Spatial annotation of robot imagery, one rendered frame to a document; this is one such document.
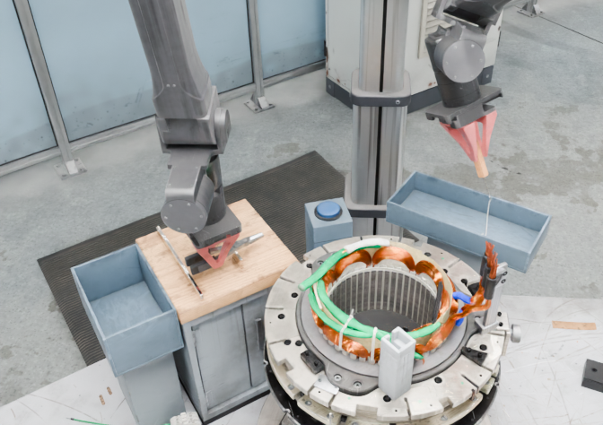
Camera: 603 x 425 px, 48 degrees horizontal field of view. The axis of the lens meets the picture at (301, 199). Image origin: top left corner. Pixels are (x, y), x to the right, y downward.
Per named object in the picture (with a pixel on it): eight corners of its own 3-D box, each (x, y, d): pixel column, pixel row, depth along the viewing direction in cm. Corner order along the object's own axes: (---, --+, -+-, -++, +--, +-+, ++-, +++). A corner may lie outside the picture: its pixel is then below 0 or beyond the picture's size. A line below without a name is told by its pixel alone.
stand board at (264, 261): (181, 325, 98) (179, 314, 96) (137, 249, 111) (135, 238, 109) (301, 273, 105) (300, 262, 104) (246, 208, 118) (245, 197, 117)
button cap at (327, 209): (342, 216, 117) (342, 212, 116) (319, 220, 116) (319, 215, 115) (336, 202, 120) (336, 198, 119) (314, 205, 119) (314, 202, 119)
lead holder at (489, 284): (488, 302, 79) (492, 281, 77) (463, 281, 82) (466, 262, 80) (510, 288, 81) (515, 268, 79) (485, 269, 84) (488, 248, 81)
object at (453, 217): (522, 330, 128) (552, 215, 111) (502, 369, 121) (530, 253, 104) (404, 281, 139) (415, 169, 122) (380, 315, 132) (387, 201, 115)
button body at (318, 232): (351, 320, 132) (353, 221, 116) (316, 326, 131) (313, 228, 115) (341, 294, 137) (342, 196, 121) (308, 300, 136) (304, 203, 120)
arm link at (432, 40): (456, 17, 99) (418, 31, 100) (467, 23, 93) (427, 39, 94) (467, 61, 102) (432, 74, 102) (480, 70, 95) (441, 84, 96)
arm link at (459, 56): (500, -4, 97) (445, -23, 96) (526, 5, 87) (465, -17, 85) (466, 74, 101) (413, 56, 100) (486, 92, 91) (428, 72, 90)
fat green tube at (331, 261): (302, 299, 87) (302, 288, 86) (286, 281, 90) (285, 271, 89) (389, 253, 94) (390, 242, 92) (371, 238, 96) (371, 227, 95)
